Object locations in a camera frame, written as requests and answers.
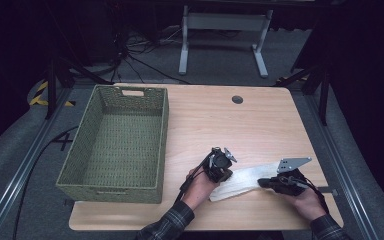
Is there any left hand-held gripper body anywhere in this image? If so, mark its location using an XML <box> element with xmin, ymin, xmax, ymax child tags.
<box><xmin>203</xmin><ymin>146</ymin><xmax>238</xmax><ymax>183</ymax></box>

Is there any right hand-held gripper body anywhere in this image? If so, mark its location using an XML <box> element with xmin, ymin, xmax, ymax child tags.
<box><xmin>273</xmin><ymin>157</ymin><xmax>313</xmax><ymax>197</ymax></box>

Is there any white towel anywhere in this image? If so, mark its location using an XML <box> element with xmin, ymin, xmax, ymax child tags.
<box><xmin>209</xmin><ymin>161</ymin><xmax>281</xmax><ymax>203</ymax></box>

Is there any person's right hand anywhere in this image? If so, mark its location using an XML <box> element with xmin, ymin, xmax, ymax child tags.
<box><xmin>281</xmin><ymin>186</ymin><xmax>328</xmax><ymax>224</ymax></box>

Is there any person's left hand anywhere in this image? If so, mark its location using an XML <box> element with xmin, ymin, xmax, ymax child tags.
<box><xmin>180</xmin><ymin>166</ymin><xmax>220</xmax><ymax>211</ymax></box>

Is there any green woven basket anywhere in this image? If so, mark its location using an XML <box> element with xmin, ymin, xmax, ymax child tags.
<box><xmin>55</xmin><ymin>84</ymin><xmax>170</xmax><ymax>205</ymax></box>

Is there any black metal stand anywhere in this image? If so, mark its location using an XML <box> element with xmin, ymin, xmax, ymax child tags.
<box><xmin>44</xmin><ymin>55</ymin><xmax>114</xmax><ymax>120</ymax></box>
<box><xmin>274</xmin><ymin>64</ymin><xmax>331</xmax><ymax>127</ymax></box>

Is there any yellow black floor tape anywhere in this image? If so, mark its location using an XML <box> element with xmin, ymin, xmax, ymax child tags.
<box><xmin>29</xmin><ymin>80</ymin><xmax>77</xmax><ymax>108</ymax></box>

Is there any right hand-held gripper cable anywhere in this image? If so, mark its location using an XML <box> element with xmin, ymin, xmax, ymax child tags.
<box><xmin>288</xmin><ymin>175</ymin><xmax>330</xmax><ymax>214</ymax></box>

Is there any hand-held gripper cable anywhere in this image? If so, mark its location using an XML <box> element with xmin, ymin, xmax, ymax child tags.
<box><xmin>174</xmin><ymin>149</ymin><xmax>216</xmax><ymax>205</ymax></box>
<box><xmin>288</xmin><ymin>175</ymin><xmax>330</xmax><ymax>214</ymax></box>

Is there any left hand-held gripper cable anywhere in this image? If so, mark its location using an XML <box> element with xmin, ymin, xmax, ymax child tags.
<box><xmin>174</xmin><ymin>149</ymin><xmax>216</xmax><ymax>205</ymax></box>

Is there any small metal table bracket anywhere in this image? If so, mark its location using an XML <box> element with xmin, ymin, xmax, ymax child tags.
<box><xmin>317</xmin><ymin>187</ymin><xmax>340</xmax><ymax>197</ymax></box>

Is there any aluminium floor rail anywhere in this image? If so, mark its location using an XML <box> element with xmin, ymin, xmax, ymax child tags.
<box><xmin>304</xmin><ymin>94</ymin><xmax>384</xmax><ymax>240</ymax></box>
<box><xmin>0</xmin><ymin>87</ymin><xmax>72</xmax><ymax>240</ymax></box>

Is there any white metal desk frame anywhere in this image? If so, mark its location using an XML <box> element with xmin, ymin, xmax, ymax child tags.
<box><xmin>178</xmin><ymin>4</ymin><xmax>274</xmax><ymax>79</ymax></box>

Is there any tangle of black cables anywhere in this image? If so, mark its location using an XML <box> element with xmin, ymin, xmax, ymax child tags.
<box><xmin>108</xmin><ymin>3</ymin><xmax>192</xmax><ymax>86</ymax></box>

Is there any black floor cable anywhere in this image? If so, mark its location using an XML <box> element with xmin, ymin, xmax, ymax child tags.
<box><xmin>11</xmin><ymin>125</ymin><xmax>79</xmax><ymax>240</ymax></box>

